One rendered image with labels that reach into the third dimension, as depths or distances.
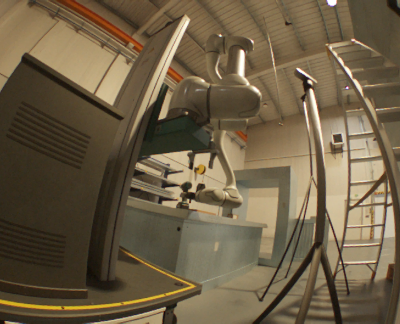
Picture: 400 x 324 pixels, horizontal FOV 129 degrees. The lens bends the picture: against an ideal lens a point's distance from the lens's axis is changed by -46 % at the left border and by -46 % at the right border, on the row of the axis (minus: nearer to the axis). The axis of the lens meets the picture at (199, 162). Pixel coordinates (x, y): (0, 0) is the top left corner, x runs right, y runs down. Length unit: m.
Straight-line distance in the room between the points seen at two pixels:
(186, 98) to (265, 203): 10.70
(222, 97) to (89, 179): 0.54
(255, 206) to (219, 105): 10.86
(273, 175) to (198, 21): 7.02
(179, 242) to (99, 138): 0.85
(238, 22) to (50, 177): 8.16
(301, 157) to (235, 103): 10.79
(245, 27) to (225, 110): 7.72
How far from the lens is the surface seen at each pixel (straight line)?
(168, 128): 0.66
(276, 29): 8.57
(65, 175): 0.44
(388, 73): 1.36
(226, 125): 1.04
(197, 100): 0.72
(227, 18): 8.14
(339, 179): 10.85
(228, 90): 0.72
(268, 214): 11.08
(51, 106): 0.46
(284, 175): 2.88
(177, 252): 1.16
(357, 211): 10.64
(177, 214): 1.12
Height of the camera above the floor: 0.60
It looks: 18 degrees up
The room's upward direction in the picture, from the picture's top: 10 degrees clockwise
